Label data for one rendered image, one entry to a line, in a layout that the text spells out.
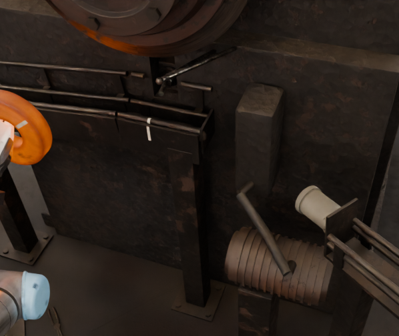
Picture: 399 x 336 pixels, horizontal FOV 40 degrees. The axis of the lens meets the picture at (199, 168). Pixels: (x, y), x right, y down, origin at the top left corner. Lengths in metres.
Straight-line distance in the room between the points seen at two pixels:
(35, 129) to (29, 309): 0.31
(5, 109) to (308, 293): 0.69
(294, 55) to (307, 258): 0.41
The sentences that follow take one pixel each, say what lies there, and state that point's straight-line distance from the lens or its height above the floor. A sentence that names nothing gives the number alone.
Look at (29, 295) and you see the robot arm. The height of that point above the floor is 0.73.
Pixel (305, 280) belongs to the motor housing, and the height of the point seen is 0.51.
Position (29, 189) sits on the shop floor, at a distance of 2.14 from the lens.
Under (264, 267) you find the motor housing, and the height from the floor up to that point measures 0.51.
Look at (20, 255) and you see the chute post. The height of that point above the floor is 0.01.
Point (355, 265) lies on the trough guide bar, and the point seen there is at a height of 0.66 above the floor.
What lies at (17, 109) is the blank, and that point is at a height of 0.89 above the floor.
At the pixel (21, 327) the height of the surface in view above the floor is 0.01.
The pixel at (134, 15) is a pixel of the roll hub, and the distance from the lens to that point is 0.93.
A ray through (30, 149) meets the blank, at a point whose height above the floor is 0.80.
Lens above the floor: 1.48
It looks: 45 degrees down
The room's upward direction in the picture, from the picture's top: 4 degrees counter-clockwise
